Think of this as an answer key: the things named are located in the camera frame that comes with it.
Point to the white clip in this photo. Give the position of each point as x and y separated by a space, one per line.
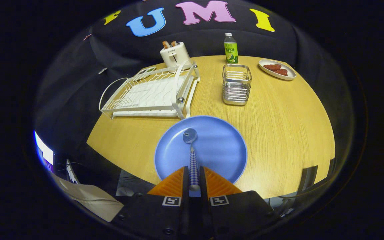
102 70

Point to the white oval sausage plate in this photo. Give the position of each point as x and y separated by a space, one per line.
290 75

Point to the green label drink bottle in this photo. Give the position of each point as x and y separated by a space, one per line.
231 50

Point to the white sheet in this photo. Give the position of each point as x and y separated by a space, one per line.
95 201

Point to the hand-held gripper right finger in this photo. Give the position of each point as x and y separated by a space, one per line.
204 186

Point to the white toaster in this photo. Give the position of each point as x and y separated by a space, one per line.
175 56

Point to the blue plate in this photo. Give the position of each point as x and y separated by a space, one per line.
222 150

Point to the brown sausage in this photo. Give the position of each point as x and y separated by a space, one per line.
272 66
280 72

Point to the black backdrop cloth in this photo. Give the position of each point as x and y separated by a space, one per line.
72 86

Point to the lit monitor screen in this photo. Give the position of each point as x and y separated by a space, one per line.
45 151

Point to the pink clip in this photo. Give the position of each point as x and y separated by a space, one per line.
87 36

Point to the dark chair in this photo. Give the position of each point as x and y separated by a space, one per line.
308 178

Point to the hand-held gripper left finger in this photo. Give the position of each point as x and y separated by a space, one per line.
145 213

